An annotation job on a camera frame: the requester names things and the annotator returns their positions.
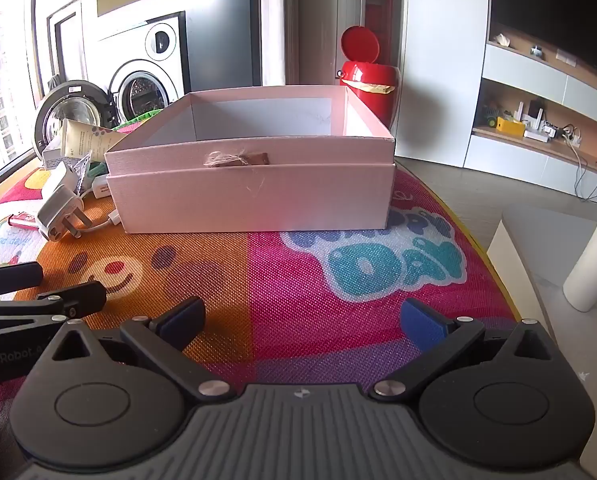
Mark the red trash bin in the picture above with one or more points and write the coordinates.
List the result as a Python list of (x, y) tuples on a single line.
[(368, 80)]

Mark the white power adapter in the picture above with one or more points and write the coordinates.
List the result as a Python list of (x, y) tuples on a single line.
[(68, 177)]

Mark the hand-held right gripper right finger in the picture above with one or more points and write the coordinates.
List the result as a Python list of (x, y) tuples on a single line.
[(423, 321)]

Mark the white wall shelving unit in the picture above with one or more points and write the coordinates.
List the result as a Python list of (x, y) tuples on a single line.
[(518, 70)]

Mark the small white carton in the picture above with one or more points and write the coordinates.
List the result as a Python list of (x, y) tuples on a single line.
[(52, 157)]

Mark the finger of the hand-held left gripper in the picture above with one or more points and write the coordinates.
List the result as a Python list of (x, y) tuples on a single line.
[(13, 277), (83, 299)]

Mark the white charger plug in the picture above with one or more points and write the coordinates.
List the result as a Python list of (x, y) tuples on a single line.
[(58, 210)]

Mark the silver washing machine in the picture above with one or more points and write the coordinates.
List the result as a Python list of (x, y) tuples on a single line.
[(148, 75)]

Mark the white tissue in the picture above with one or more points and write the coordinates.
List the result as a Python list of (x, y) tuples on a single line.
[(502, 39)]

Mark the black television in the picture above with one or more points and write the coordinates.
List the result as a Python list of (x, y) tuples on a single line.
[(558, 0)]

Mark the dark framed panel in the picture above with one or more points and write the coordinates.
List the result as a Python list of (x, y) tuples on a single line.
[(66, 45)]

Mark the colourful cartoon play mat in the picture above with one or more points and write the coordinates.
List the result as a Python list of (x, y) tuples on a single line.
[(278, 285)]

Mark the green toy tractor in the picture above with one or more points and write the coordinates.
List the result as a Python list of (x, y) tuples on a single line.
[(491, 116)]

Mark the white power strip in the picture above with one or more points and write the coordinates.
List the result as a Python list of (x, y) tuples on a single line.
[(560, 134)]

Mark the pink cardboard box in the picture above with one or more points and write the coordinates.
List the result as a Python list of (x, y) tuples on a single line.
[(253, 200)]

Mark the white router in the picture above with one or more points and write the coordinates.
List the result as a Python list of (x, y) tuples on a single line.
[(533, 122)]

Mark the white cylinder post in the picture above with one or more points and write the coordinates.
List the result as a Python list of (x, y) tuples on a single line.
[(595, 260)]

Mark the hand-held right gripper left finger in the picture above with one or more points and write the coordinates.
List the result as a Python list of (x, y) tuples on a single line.
[(181, 319)]

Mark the white low platform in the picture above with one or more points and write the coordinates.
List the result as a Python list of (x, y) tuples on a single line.
[(523, 260)]

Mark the yellow box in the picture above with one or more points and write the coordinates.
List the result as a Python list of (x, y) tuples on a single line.
[(510, 126)]

